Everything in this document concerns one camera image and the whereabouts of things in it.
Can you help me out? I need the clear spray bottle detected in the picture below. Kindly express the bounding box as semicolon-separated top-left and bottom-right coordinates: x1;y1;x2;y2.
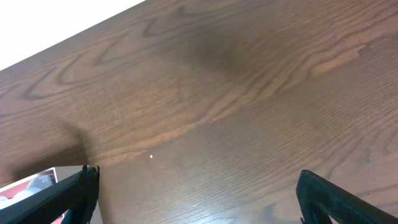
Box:
27;175;54;190

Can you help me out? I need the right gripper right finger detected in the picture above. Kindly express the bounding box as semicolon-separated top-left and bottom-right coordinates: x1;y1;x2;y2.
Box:
296;170;397;224

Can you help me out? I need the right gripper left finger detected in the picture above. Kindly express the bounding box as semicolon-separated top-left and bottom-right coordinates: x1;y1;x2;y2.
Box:
1;165;100;224

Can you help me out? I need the white box with pink interior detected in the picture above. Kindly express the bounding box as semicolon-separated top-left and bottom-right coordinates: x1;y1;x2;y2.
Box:
0;167;68;224

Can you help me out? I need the white lotion tube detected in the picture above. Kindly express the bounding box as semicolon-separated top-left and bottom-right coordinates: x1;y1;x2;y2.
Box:
0;187;41;210

